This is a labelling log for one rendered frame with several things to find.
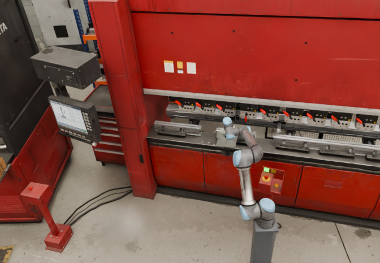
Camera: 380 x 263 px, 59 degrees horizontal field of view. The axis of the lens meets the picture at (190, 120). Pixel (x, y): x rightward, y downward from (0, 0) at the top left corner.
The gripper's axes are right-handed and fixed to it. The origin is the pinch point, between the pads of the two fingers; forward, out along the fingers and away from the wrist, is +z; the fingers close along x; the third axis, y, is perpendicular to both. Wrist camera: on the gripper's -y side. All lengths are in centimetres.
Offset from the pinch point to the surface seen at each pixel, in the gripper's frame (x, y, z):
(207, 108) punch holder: 22.6, 17.4, -11.3
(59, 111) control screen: 139, -13, -68
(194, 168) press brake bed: 37, -37, 38
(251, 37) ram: -15, 64, -67
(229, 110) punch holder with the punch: 1.5, 17.7, -11.8
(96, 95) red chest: 168, 32, 35
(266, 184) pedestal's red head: -39, -45, -3
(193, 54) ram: 34, 53, -53
